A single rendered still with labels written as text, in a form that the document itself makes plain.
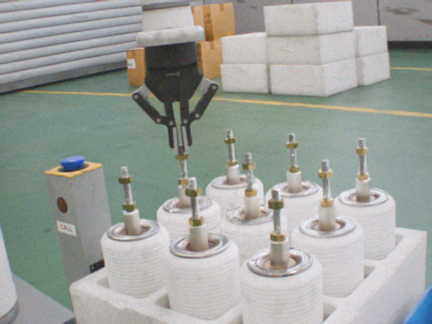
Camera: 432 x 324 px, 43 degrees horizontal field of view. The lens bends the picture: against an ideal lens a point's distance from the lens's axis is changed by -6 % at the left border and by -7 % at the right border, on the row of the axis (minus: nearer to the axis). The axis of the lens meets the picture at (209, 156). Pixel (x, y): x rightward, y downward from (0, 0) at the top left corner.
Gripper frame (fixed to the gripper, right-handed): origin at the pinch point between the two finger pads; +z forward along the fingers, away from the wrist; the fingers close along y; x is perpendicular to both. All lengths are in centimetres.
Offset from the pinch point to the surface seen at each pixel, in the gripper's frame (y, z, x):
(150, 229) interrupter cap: 5.6, 10.1, 9.4
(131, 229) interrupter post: 8.2, 9.8, 9.6
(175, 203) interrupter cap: 1.8, 10.2, -1.0
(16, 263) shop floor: 43, 35, -44
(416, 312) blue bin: -29.1, 24.0, 19.4
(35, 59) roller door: 126, 6, -498
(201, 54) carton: -32, 14, -370
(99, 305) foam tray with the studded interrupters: 14.0, 19.0, 13.5
